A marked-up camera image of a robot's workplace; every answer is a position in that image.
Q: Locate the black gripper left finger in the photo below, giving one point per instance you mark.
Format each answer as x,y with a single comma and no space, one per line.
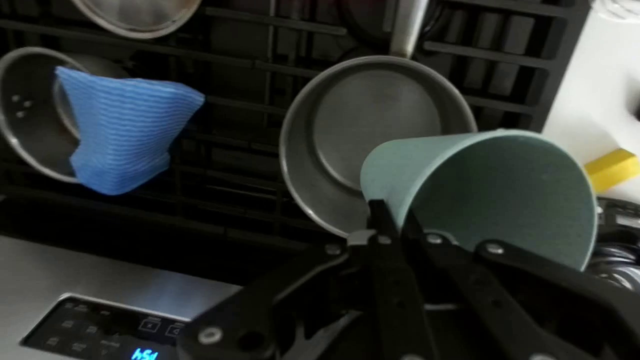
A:
392,292

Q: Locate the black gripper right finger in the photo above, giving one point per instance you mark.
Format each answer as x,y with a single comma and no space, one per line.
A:
492,300

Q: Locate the teal plastic cup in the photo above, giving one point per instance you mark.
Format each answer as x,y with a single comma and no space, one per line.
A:
506,193

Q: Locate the large steel pot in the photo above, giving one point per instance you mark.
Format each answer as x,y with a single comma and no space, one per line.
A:
373,113

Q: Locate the steel pot lid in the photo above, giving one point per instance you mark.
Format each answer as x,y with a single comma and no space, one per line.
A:
132,17

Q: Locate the yellow sponge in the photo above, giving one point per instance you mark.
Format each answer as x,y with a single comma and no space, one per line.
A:
613,171

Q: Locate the black and steel stove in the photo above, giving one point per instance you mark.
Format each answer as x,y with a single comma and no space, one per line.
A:
81,266

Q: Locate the blue cloth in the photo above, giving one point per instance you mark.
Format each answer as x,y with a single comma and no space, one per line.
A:
126,126

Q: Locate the small steel saucepan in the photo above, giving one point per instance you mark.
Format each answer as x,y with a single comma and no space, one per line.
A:
33,120

